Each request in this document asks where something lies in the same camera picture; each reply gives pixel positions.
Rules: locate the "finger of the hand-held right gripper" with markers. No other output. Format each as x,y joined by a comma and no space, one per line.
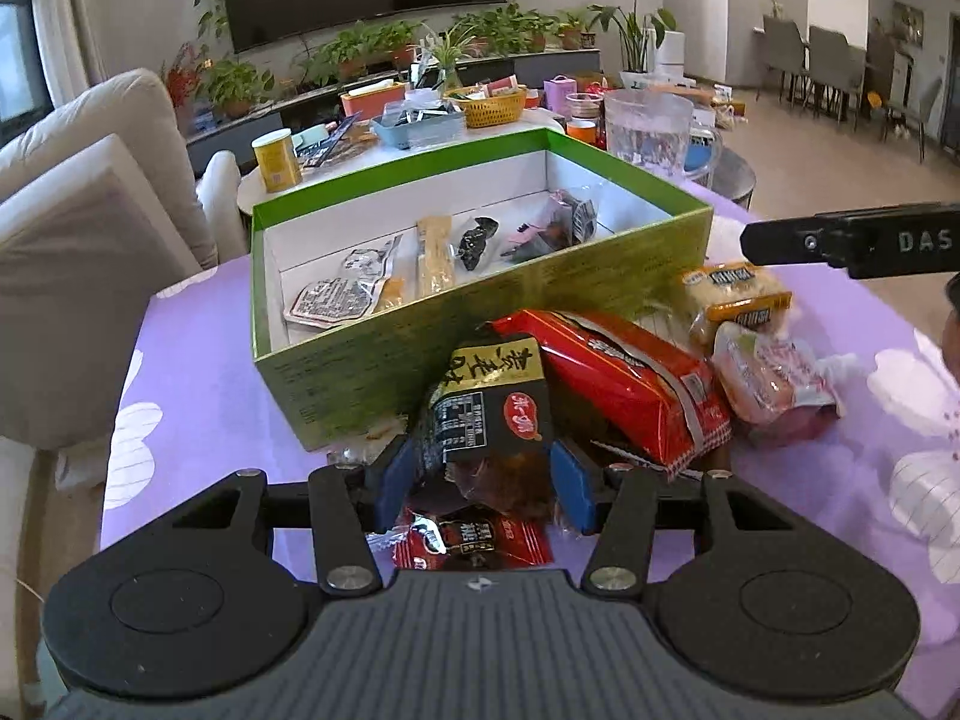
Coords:
787,240

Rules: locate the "clear pink-label date packet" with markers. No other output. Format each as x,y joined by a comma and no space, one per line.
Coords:
551,229

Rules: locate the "beige sofa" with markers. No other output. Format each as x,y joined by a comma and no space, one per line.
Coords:
82,225

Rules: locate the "light curtain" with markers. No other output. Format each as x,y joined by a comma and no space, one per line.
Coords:
60,15

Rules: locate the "orange tissue box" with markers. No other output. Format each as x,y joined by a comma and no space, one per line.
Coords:
371,101

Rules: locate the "white air purifier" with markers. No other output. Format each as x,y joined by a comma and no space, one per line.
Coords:
671,52

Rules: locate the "small black snack packet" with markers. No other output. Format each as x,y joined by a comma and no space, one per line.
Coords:
476,244

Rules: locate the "clear white snack packet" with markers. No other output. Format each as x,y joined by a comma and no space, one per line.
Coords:
371,259

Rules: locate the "large-leaf potted plant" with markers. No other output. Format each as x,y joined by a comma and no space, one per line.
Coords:
634,22

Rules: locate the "yellow can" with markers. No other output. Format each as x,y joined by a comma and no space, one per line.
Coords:
277,161

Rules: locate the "pink snack packet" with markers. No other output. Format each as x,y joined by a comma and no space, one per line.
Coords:
772,382

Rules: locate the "green potted plant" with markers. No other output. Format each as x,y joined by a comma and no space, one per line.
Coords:
236,86

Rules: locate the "beige snack packet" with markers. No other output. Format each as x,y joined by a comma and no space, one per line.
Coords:
435,255

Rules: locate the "green cardboard box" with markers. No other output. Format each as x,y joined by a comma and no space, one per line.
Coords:
375,375

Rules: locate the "yellow woven basket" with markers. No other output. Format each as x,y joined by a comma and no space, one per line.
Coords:
491,111

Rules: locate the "red-leaf potted plant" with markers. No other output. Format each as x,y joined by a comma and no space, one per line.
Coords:
184,75

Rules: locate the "purple flowered tablecloth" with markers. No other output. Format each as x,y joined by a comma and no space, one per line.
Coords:
195,405

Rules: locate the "black yellow-label snack packet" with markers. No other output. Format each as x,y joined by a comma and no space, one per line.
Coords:
487,405

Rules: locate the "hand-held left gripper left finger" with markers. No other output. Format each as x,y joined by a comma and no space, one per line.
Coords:
394,487

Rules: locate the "clear glass pitcher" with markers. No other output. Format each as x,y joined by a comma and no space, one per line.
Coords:
645,135

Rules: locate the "yellow bread packet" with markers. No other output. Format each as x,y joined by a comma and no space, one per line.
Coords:
739,296

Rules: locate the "red black snack packet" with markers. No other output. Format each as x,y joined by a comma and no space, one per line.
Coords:
472,540

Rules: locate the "dark round side table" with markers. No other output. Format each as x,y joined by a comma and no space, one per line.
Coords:
735,176

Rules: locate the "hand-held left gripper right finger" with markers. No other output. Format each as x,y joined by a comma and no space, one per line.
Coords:
571,491

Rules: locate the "grey dining chair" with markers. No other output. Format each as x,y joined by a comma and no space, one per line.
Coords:
836,64
784,52

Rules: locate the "black-framed window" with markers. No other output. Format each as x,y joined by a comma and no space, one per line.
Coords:
15,37

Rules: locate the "blue plastic basket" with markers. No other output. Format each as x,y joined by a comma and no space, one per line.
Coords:
420,131

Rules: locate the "white black-print snack packet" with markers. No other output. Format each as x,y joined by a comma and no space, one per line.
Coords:
330,304

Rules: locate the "pink small box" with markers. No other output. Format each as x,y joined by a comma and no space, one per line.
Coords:
560,94

